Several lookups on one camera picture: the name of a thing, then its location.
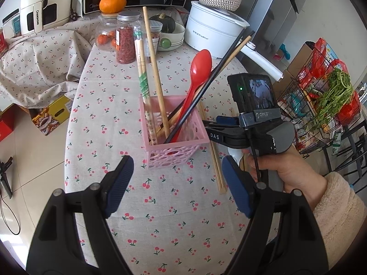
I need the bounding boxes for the brown cardboard box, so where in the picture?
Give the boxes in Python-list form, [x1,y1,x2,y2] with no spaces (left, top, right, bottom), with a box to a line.
[287,41,316,76]

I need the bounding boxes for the yellow printed cardboard box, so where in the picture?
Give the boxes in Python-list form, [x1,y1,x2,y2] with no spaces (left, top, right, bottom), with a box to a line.
[29,94,76,136]

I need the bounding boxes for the black chopstick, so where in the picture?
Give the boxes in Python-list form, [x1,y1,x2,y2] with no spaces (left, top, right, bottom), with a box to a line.
[163,30,256,144]

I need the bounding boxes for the white electric cooking pot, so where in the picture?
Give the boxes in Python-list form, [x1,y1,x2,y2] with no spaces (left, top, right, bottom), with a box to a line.
[183,0,284,82]

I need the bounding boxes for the white and green bowl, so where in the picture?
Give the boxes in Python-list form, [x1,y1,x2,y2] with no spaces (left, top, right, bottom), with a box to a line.
[157,23,185,52]

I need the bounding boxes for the pink perforated plastic basket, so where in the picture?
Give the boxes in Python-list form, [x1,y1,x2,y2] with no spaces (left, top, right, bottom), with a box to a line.
[139,94,211,170]

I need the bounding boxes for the clear glass jar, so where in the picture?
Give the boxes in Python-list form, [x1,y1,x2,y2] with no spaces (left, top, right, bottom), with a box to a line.
[95,13,121,52]

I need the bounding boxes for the grey refrigerator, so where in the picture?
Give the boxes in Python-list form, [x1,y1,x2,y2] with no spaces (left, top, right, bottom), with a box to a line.
[241,0,304,72]

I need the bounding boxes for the grey black floor device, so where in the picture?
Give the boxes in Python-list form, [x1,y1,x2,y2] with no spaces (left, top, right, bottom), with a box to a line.
[0,157,13,199]

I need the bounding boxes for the red plastic spoon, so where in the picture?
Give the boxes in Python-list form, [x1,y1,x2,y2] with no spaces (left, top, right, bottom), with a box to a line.
[169,49,213,144]

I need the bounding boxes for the bunch of green vegetables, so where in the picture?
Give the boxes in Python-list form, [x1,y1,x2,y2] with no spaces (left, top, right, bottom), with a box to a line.
[311,69,354,131]

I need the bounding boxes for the black wire rack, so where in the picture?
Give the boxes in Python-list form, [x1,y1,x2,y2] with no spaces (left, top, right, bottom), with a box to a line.
[275,43,367,190]

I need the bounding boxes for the blue and white wall poster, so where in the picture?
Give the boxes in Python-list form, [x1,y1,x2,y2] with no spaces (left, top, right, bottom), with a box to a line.
[323,44,342,62]

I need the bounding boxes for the person's right forearm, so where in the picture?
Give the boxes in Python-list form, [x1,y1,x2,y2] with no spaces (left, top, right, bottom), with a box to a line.
[312,172,367,267]

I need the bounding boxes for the red box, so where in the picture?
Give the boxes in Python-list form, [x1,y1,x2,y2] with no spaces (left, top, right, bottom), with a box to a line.
[0,112,15,142]

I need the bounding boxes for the chopsticks with green print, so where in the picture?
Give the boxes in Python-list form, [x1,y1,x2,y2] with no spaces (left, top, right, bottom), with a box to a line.
[133,31,158,146]

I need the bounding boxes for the red plastic bag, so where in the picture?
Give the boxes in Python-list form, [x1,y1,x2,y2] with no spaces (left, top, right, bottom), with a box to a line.
[337,90,362,127]
[298,37,327,86]

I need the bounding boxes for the teal plastic item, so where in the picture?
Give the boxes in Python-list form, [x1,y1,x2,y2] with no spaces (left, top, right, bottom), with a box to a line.
[279,44,291,61]

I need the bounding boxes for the cherry print draped cloth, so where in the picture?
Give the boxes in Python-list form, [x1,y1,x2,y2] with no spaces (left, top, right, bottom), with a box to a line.
[0,16,95,108]

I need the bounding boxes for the black floor cable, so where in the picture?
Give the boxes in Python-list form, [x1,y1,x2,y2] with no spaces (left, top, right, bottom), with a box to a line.
[0,189,22,235]

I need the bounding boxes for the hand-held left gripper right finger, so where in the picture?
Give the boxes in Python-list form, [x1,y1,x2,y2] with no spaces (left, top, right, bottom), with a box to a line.
[222,155,329,275]

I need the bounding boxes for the cherry print tablecloth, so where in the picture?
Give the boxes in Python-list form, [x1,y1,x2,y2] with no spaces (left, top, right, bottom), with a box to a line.
[64,6,264,275]

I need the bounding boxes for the clear plastic container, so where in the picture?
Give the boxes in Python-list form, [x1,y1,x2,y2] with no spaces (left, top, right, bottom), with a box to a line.
[3,8,23,39]

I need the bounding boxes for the white plastic spoon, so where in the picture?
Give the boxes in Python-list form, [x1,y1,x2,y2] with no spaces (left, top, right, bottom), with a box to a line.
[228,148,245,164]

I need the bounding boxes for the jar of red goji berries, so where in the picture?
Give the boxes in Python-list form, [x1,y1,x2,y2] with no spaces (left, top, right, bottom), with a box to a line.
[115,11,142,64]

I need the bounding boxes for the person's right hand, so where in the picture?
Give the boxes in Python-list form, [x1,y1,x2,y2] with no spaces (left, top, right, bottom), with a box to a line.
[242,146,329,207]

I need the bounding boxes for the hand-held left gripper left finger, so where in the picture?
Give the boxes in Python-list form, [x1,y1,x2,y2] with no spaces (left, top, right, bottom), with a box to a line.
[26,155,135,275]

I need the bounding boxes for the jar of dried fruit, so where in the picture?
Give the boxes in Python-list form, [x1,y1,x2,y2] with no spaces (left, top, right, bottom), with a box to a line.
[145,20,163,58]

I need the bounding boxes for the dark green squash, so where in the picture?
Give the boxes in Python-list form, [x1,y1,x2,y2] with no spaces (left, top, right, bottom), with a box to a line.
[148,12,176,33]

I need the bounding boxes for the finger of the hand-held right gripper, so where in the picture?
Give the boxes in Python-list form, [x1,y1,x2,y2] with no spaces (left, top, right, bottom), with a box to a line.
[202,115,247,134]

